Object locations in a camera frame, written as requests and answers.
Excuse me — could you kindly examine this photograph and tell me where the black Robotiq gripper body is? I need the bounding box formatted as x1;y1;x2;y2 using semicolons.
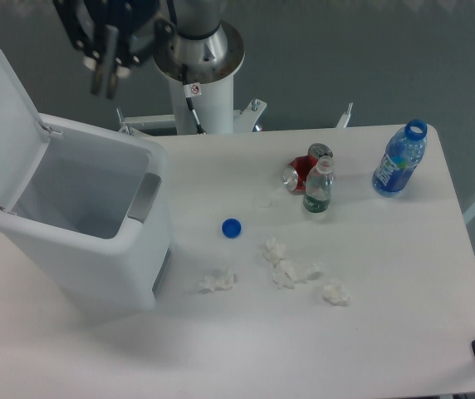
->
83;1;160;64

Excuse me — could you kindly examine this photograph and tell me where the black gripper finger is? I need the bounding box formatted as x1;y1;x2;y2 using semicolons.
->
106;18;175;99
52;1;118;96

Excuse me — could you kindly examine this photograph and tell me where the white trash can lid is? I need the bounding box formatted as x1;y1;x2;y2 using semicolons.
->
0;49;51;212

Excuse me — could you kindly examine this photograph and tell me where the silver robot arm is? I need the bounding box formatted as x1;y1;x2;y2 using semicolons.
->
53;1;244;99

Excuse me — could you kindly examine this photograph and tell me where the white plastic trash can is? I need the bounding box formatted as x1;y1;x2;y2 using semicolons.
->
0;116;174;312

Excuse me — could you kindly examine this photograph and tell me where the clear white bottle cap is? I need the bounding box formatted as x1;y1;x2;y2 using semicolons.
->
253;194;272;209

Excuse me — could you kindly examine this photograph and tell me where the crushed red soda can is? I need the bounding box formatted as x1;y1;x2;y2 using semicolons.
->
282;143;333;195

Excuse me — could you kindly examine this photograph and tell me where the blue bottle cap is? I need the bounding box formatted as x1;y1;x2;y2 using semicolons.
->
221;218;242;239

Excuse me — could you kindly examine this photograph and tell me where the clear green-label water bottle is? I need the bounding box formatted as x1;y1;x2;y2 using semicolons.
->
303;155;334;214

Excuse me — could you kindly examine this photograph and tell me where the crumpled white tissue top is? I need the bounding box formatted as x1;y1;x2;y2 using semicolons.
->
263;237;286;265

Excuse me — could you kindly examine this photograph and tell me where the crumpled white tissue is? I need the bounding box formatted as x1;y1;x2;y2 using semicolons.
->
272;259;322;289
263;237;286;265
322;279;350;307
198;266;238;293

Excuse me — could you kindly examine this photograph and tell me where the crumpled white tissue left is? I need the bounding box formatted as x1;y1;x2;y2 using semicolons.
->
198;266;238;293

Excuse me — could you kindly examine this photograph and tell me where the blue plastic drink bottle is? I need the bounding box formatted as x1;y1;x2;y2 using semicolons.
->
372;119;428;197

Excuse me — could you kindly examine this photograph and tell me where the crumpled white tissue middle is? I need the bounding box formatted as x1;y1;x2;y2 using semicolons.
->
272;259;322;289

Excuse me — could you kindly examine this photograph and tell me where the crumpled white tissue right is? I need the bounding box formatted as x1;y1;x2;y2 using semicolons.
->
322;279;350;307

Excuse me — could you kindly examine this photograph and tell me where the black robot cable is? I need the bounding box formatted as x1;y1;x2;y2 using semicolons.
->
181;62;208;136

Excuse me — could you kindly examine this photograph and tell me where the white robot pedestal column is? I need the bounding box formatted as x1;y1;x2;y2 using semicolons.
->
168;76;234;135

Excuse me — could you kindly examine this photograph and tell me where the white pedestal base frame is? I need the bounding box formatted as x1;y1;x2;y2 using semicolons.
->
115;98;355;136

